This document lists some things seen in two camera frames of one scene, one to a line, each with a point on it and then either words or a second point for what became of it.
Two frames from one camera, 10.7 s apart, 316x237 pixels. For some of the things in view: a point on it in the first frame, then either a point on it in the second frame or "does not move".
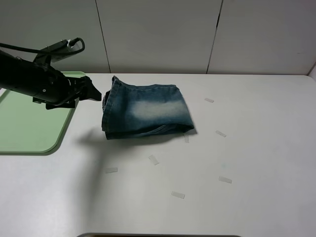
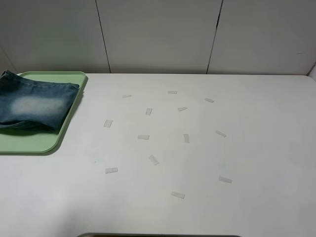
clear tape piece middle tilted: (154, 160) does not move
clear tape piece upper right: (209, 99) does not move
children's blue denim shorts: (138, 111) → (24, 102)
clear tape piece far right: (220, 134) does not move
